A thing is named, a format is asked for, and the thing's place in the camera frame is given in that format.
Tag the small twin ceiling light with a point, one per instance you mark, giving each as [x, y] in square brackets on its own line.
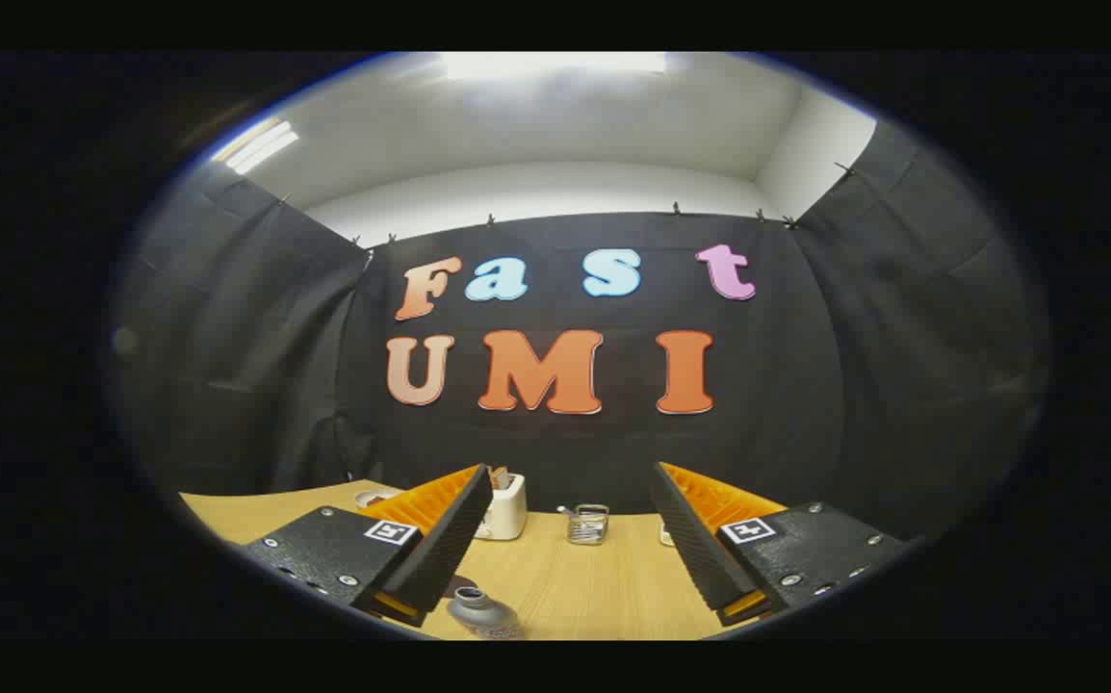
[257, 146]

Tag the white oval plate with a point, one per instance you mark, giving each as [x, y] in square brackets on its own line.
[368, 498]

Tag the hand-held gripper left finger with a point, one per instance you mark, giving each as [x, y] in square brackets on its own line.
[440, 549]

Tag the silver juice bottle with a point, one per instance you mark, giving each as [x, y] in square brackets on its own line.
[478, 611]

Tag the wooden table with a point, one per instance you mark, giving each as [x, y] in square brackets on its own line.
[594, 587]

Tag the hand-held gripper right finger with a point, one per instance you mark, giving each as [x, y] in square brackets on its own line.
[695, 549]

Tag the white divided condiment dish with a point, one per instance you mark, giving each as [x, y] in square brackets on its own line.
[665, 534]

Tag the white toaster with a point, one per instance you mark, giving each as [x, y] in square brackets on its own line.
[505, 515]

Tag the dark brown round coaster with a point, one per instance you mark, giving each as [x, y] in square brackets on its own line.
[465, 583]

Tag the brown toast slice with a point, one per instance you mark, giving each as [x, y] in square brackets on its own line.
[500, 478]

